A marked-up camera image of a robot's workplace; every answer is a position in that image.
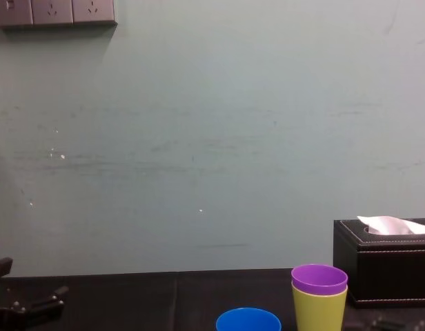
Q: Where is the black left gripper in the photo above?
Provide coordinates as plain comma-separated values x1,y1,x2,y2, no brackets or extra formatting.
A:
0,257,70,331

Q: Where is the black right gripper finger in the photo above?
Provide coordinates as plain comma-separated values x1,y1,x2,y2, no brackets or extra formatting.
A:
369,317,403,331

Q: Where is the black leather tissue box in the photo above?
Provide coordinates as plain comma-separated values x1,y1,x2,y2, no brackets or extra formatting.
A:
333,217,425,310

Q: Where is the yellow-green plastic cup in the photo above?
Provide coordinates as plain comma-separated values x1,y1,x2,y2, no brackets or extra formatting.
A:
291,282,348,331

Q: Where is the purple plastic cup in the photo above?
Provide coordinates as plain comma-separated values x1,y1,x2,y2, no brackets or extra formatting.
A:
290,263,349,297

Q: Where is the white paper tissue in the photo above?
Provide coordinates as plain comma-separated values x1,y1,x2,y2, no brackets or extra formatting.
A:
356,215,425,236

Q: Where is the blue plastic cup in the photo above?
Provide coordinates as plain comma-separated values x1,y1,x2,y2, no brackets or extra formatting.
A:
215,307,282,331

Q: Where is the black table cloth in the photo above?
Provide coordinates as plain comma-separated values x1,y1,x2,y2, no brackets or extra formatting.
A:
0,268,425,331

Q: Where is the grey wall socket panel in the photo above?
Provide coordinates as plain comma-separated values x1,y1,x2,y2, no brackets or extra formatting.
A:
0,0,119,29

